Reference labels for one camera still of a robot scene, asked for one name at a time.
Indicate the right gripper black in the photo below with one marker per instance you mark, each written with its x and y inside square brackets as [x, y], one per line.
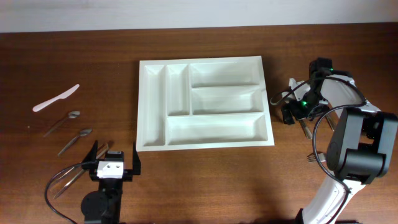
[297, 112]

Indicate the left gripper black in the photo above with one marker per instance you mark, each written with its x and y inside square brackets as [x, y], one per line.
[91, 157]

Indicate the large metal spoon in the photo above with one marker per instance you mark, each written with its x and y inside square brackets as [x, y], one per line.
[330, 122]
[306, 129]

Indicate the metal fork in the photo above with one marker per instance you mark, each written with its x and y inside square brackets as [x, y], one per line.
[311, 158]

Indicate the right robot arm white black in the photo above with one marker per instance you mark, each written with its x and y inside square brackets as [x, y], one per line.
[360, 149]

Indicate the metal knife near left arm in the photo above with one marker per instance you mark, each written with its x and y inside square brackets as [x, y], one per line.
[102, 149]

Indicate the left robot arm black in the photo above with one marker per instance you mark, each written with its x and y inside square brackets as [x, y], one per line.
[104, 205]

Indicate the small teaspoon lower left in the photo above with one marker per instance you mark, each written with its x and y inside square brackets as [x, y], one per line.
[82, 133]

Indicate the small teaspoon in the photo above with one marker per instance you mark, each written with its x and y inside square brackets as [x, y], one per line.
[69, 115]
[82, 133]

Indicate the small teaspoon upper left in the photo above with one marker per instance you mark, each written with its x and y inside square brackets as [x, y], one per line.
[69, 115]

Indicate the white plastic cutlery tray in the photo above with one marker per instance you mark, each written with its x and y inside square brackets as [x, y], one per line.
[202, 103]

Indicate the white plastic knife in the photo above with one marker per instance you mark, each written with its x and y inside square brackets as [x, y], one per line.
[61, 96]

